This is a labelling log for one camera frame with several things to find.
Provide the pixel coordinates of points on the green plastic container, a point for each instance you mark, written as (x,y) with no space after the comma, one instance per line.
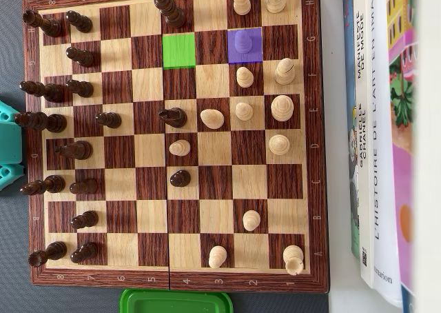
(172,302)

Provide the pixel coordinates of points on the white Gabrielle Chanel book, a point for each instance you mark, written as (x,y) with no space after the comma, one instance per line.
(366,196)

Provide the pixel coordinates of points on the dark wooden bishop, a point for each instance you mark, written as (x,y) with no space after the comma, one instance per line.
(46,185)
(44,90)

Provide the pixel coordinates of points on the light wooden king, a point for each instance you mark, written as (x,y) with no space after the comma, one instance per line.
(282,108)

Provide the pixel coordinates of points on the dark wooden pawn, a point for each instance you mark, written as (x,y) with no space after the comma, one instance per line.
(84,187)
(84,220)
(81,56)
(180,179)
(84,252)
(80,21)
(109,120)
(81,88)

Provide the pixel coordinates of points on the dark wooden rook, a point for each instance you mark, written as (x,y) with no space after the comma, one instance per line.
(44,23)
(48,252)

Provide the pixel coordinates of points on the dark wooden king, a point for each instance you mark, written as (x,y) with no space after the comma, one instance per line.
(44,121)

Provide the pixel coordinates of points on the thick white art book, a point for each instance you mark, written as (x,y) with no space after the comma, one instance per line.
(384,189)

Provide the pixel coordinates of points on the dark wooden queen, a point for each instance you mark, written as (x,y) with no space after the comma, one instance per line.
(169,8)

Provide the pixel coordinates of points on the light wooden bishop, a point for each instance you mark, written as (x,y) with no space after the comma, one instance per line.
(285,72)

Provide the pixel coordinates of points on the dark wooden knight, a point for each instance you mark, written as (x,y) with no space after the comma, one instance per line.
(175,117)
(77,150)

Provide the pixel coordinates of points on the light pawn lying centre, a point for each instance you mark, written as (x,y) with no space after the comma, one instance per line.
(212,118)

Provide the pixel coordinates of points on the wooden folding chessboard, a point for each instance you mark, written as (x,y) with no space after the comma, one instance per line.
(148,216)

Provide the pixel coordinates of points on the blue children's picture book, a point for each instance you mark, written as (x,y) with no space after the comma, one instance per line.
(349,85)

